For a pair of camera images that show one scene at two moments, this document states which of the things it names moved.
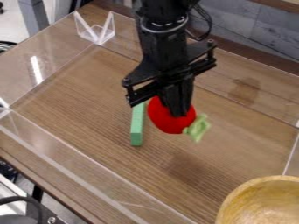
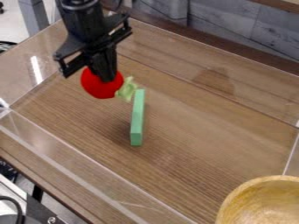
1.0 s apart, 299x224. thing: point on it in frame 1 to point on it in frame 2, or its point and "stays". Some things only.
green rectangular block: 136,124 stays
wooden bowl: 262,200 stays
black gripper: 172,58 to 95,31
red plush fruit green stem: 191,123 to 102,89
